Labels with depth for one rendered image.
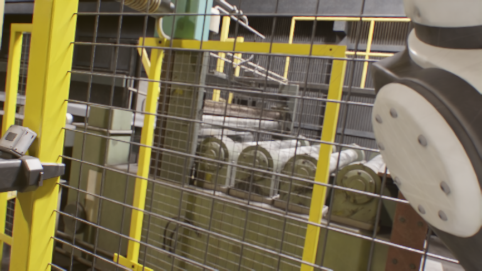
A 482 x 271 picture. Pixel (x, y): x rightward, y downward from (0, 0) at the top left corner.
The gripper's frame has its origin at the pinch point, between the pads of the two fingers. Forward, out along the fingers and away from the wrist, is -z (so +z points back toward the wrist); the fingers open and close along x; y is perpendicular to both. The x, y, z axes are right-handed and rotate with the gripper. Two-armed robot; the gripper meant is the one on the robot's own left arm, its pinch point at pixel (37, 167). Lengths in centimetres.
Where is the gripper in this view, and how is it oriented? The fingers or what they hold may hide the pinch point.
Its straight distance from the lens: 72.4
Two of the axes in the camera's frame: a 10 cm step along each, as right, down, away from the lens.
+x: 8.9, 1.6, -4.3
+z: -4.3, 0.0, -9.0
